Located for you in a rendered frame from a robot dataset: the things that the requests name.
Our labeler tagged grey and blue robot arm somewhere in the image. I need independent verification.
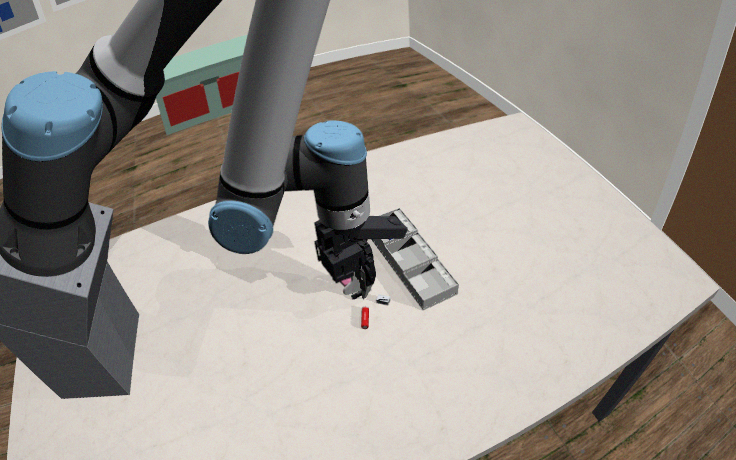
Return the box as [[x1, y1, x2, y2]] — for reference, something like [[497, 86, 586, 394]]
[[0, 0, 408, 277]]

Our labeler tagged red battery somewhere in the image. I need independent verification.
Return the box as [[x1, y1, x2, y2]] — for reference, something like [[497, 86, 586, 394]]
[[361, 306, 369, 329]]

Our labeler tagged grey three-compartment bin rack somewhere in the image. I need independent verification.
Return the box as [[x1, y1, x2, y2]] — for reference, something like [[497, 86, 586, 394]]
[[371, 208, 459, 310]]

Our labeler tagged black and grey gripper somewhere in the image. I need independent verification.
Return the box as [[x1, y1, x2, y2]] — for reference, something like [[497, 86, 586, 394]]
[[314, 220, 376, 299]]

